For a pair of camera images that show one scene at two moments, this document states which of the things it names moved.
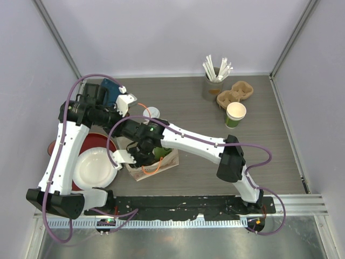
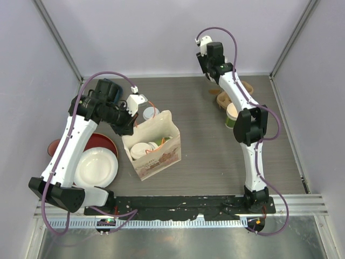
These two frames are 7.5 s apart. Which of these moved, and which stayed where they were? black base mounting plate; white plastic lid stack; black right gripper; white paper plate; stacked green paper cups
Moved: black right gripper
Stayed: stacked green paper cups; white paper plate; white plastic lid stack; black base mounting plate
